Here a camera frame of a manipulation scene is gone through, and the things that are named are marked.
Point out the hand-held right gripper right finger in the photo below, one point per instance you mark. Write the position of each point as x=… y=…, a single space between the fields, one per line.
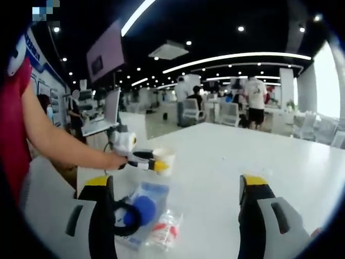
x=250 y=221

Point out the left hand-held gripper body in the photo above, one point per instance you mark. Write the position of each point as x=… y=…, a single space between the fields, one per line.
x=122 y=143

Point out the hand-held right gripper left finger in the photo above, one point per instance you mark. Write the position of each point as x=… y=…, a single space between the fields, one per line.
x=102 y=221

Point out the white disposable cup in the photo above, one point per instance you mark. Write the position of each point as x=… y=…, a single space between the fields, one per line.
x=167 y=157

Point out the clear bag with blue pad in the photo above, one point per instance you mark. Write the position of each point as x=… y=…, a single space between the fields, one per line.
x=153 y=191

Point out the clear bottle with red label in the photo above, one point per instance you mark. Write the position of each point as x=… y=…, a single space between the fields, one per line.
x=164 y=229

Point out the person's left hand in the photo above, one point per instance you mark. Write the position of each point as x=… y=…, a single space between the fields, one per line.
x=117 y=162

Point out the person's right hand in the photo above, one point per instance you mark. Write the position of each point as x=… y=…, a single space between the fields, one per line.
x=316 y=232

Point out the white laptop on stand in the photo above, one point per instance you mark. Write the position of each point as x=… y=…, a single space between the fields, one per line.
x=111 y=108

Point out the white mesh office chair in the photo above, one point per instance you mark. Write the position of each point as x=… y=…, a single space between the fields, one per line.
x=229 y=113
x=192 y=110

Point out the white table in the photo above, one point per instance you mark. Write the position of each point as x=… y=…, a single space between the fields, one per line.
x=229 y=151

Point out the hanging display screen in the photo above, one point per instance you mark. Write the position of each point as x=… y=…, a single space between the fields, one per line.
x=106 y=54

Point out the ceiling air vent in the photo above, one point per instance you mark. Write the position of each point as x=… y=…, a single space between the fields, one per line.
x=168 y=50

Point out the person's red shirt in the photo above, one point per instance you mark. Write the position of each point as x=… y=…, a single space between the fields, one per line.
x=13 y=129

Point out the potted green plant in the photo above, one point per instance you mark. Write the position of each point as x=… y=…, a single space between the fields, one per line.
x=291 y=105

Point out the curved ceiling light strip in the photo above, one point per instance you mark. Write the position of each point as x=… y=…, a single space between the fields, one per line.
x=229 y=56

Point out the white worn device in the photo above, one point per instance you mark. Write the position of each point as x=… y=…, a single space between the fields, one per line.
x=16 y=56

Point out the blue white wall display board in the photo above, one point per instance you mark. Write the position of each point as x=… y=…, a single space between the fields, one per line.
x=37 y=56

